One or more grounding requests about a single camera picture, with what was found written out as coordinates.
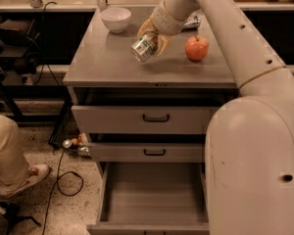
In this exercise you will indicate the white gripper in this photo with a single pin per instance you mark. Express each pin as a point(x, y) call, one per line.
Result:
point(168, 22)

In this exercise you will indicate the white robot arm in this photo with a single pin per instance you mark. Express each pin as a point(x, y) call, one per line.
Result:
point(249, 150)

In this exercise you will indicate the crushed silver can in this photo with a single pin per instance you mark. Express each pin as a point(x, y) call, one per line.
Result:
point(192, 23)

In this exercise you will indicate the grey drawer cabinet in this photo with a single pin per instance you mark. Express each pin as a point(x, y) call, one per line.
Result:
point(103, 65)

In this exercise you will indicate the grey top drawer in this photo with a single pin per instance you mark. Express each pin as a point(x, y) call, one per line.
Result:
point(145, 114)

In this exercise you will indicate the grey drawer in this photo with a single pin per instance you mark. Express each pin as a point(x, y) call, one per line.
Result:
point(145, 114)
point(151, 199)
point(147, 148)

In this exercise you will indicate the grey middle drawer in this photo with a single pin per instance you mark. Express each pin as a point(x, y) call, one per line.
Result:
point(147, 148)

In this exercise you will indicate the grey bottom drawer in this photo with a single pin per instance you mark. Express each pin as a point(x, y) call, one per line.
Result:
point(151, 199)

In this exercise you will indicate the white bowl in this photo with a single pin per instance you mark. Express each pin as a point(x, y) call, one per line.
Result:
point(116, 20)

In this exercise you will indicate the red apple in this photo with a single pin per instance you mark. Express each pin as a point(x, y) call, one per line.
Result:
point(196, 48)

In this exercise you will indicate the items pile on floor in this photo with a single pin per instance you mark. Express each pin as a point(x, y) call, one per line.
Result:
point(75, 147)

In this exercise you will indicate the black equipment on left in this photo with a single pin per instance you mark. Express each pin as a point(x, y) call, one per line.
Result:
point(19, 51)

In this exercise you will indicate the white red sneaker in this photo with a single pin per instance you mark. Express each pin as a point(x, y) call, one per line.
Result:
point(26, 180)

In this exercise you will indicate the person's leg beige trousers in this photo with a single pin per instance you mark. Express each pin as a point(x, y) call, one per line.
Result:
point(13, 165)

